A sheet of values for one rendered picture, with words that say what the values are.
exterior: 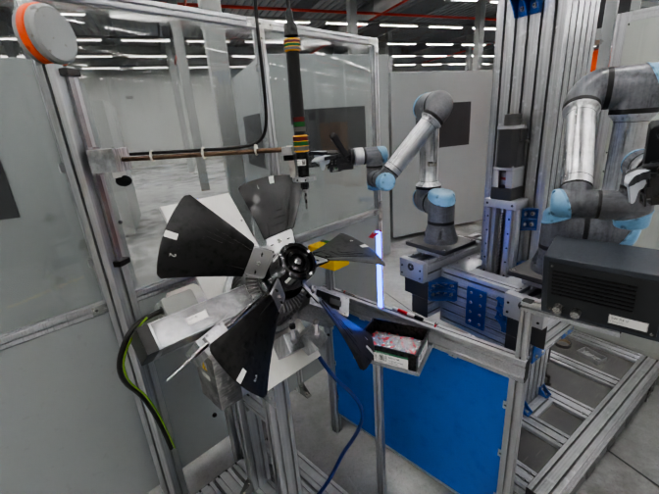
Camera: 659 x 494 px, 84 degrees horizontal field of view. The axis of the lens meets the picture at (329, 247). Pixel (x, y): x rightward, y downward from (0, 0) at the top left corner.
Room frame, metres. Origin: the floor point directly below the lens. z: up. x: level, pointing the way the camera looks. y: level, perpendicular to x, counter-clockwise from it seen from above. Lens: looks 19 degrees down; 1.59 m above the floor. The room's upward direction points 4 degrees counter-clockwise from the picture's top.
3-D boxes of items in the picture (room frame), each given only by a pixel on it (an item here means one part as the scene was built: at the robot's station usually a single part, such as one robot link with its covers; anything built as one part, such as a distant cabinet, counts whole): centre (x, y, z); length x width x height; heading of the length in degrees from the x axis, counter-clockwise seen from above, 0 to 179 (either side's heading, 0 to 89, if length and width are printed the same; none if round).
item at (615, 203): (0.89, -0.76, 1.34); 0.11 x 0.08 x 0.11; 60
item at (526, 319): (0.94, -0.57, 0.96); 0.03 x 0.03 x 0.20; 44
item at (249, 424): (1.22, 0.39, 0.58); 0.09 x 0.05 x 1.15; 134
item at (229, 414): (1.38, 0.53, 0.42); 0.04 x 0.04 x 0.83; 44
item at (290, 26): (1.07, 0.06, 1.64); 0.04 x 0.04 x 0.46
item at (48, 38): (1.20, 0.77, 1.88); 0.16 x 0.07 x 0.16; 169
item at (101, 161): (1.19, 0.67, 1.52); 0.10 x 0.07 x 0.09; 79
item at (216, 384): (1.15, 0.45, 0.73); 0.15 x 0.09 x 0.22; 44
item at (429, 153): (1.72, -0.49, 1.41); 0.15 x 0.12 x 0.55; 9
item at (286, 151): (1.07, 0.07, 1.48); 0.09 x 0.07 x 0.10; 79
